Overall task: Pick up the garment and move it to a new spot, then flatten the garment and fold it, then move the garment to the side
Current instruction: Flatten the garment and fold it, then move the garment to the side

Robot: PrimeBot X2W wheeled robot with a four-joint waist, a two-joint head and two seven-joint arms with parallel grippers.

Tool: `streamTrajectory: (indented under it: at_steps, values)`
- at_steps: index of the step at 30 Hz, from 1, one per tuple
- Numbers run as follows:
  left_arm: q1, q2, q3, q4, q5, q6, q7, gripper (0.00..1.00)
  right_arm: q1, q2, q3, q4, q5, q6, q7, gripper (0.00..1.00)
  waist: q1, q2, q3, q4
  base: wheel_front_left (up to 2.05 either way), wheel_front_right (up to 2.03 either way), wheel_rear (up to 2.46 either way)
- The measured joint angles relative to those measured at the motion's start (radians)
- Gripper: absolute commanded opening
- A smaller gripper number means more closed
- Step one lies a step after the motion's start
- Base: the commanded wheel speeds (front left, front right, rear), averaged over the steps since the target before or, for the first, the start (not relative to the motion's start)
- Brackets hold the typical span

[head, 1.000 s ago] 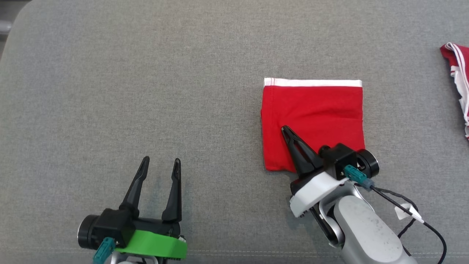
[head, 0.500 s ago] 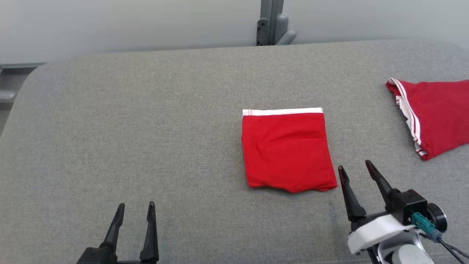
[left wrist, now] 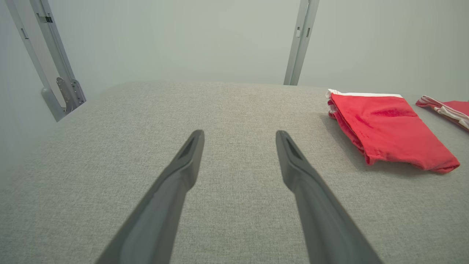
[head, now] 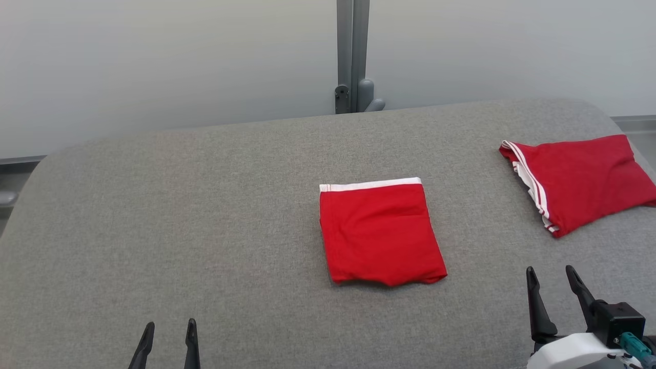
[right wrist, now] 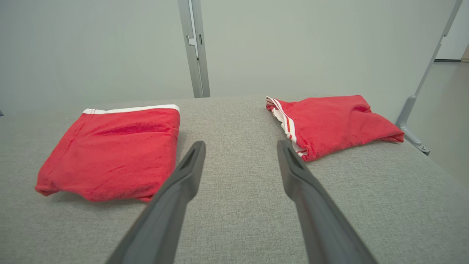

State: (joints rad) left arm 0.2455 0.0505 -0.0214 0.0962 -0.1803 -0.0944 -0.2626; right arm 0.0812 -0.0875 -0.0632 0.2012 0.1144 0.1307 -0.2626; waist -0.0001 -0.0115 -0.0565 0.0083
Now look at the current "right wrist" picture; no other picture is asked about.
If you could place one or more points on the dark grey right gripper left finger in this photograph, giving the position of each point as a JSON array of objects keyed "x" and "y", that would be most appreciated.
[{"x": 168, "y": 212}]

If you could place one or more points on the red shorts white side panels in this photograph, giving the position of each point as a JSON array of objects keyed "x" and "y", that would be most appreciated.
[{"x": 110, "y": 154}]

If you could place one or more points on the red basketball jersey white sleeves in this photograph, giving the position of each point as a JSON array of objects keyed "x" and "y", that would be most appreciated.
[{"x": 337, "y": 124}]

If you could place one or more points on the grey partition post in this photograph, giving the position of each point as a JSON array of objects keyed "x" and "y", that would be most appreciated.
[{"x": 196, "y": 66}]

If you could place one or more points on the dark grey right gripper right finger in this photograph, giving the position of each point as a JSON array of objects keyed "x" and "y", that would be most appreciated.
[{"x": 318, "y": 220}]

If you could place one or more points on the grey slanted partition support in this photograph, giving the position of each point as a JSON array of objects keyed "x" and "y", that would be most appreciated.
[{"x": 406, "y": 113}]

